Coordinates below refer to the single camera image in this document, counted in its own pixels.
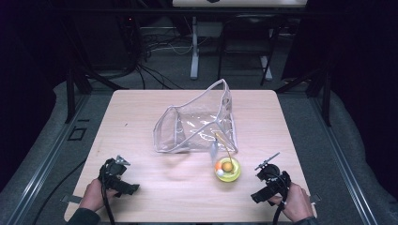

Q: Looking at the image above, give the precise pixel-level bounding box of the person's right hand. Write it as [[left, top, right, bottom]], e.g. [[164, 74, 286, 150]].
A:
[[268, 182, 314, 223]]

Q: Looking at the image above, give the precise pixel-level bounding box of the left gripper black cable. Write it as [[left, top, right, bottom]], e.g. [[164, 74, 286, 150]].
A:
[[100, 177, 116, 225]]

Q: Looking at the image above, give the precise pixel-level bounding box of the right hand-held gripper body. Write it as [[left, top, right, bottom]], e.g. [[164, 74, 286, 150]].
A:
[[250, 163, 292, 204]]

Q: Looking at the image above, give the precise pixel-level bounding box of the metal floor rail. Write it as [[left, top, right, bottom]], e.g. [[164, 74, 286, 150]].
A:
[[308, 93, 379, 225], [5, 93, 92, 225]]

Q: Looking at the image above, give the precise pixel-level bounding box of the black floor cable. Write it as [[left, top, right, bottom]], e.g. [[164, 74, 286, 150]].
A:
[[31, 158, 88, 225]]

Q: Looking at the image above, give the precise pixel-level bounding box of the white desk leg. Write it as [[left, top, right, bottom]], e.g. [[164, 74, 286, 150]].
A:
[[190, 16, 201, 81], [260, 55, 273, 82]]

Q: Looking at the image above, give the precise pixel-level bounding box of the dark equipment cabinet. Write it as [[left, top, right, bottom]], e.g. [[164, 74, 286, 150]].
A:
[[73, 10, 140, 71]]

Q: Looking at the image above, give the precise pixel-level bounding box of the black metal chair frame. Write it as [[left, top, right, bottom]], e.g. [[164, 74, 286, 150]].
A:
[[217, 13, 282, 87]]

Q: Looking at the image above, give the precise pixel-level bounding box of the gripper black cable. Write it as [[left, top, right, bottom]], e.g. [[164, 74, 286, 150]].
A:
[[271, 200, 287, 225], [100, 177, 116, 225]]

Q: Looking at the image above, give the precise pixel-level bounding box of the black metal stand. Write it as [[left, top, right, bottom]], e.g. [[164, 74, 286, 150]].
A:
[[62, 18, 130, 125], [274, 66, 333, 128]]

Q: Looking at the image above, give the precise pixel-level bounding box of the yellow round cat toy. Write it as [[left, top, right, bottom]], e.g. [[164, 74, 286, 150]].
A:
[[209, 132, 242, 184]]

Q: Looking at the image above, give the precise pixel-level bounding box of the bundle of floor cables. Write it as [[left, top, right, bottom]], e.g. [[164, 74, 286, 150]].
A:
[[132, 29, 196, 91]]

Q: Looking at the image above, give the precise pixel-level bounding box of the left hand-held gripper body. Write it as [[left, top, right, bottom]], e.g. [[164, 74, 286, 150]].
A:
[[98, 157, 141, 198]]

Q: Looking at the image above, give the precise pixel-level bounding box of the dark curtain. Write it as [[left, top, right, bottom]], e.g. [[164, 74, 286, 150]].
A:
[[281, 0, 398, 201], [0, 0, 69, 193]]

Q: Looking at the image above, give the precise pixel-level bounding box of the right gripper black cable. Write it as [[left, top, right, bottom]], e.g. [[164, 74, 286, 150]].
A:
[[271, 200, 287, 225]]

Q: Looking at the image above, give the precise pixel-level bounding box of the person's left hand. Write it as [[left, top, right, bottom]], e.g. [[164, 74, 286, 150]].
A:
[[79, 178, 119, 213]]

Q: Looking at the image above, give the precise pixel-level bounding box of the clear plastic zipper bag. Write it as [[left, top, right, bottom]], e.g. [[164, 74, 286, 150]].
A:
[[152, 78, 239, 155]]

